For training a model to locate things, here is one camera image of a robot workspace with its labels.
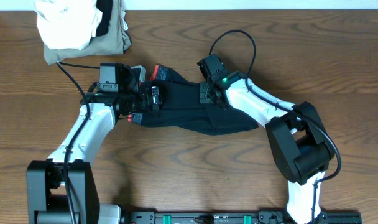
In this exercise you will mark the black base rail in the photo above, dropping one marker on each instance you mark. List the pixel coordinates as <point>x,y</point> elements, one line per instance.
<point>261,217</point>

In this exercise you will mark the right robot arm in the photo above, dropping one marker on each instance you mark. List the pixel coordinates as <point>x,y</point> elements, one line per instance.
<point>302,150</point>

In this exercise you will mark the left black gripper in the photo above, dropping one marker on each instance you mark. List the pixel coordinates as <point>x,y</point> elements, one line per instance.
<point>155,98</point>

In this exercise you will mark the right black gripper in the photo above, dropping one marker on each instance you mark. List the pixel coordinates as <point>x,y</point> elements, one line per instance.
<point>202,94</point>

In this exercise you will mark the black folded garment on pile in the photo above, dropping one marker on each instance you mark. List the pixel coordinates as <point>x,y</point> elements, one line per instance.
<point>105,6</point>

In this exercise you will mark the white folded garment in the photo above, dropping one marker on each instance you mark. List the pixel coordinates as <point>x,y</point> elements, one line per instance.
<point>67,24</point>

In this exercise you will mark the khaki folded garment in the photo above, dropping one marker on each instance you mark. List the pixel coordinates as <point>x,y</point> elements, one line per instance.
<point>115,42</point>

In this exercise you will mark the black leggings with coral cuffs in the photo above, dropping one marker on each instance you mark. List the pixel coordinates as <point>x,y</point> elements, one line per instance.
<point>181,107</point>

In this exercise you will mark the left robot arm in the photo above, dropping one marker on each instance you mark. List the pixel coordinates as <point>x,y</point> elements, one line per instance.
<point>62,189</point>

